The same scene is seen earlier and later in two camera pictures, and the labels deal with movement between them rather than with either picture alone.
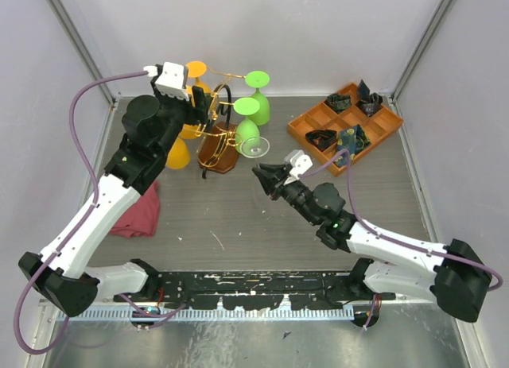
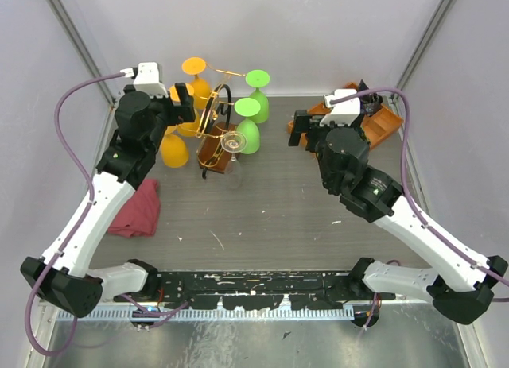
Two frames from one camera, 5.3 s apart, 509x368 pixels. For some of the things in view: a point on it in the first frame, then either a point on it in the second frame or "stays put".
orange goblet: x=179 y=156 stays put
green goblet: x=258 y=79 stays put
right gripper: x=270 y=176 -> x=305 y=124
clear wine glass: x=254 y=147 -> x=233 y=142
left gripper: x=200 y=114 -> x=183 y=113
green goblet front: x=247 y=127 stays put
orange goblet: x=196 y=69 stays put
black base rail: x=262 y=290 stays put
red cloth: x=141 y=218 stays put
